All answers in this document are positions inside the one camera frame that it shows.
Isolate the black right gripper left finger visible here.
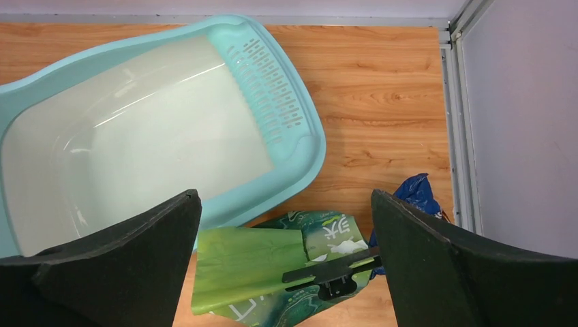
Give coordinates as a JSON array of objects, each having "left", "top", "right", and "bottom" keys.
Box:
[{"left": 1, "top": 189, "right": 202, "bottom": 326}]

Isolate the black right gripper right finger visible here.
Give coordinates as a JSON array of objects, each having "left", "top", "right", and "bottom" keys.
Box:
[{"left": 371, "top": 190, "right": 577, "bottom": 326}]

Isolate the green cat litter bag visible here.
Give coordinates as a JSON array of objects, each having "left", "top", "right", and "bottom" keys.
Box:
[{"left": 191, "top": 211, "right": 371, "bottom": 326}]

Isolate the light blue litter box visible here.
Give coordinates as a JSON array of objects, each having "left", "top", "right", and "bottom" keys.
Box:
[{"left": 1, "top": 15, "right": 326, "bottom": 258}]

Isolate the blue plastic bag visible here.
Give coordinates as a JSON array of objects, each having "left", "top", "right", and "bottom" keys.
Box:
[{"left": 368, "top": 173, "right": 446, "bottom": 277}]

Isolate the black bag clip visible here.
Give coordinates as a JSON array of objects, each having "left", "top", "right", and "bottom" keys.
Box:
[{"left": 282, "top": 247, "right": 382, "bottom": 300}]

